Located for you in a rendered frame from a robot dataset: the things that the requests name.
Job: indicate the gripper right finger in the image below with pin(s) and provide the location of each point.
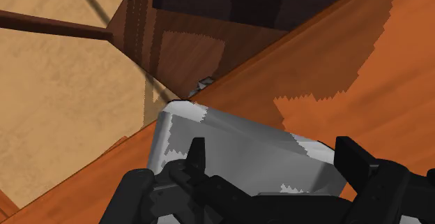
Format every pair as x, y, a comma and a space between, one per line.
384, 192

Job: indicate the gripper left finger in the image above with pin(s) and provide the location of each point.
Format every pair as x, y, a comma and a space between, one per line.
136, 196

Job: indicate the grey metal box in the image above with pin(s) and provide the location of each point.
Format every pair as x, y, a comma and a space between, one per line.
244, 148

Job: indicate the small grey white object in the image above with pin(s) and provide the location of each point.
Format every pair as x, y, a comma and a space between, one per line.
201, 86

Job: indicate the dark brown wooden chair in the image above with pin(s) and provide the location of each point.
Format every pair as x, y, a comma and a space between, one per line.
51, 24

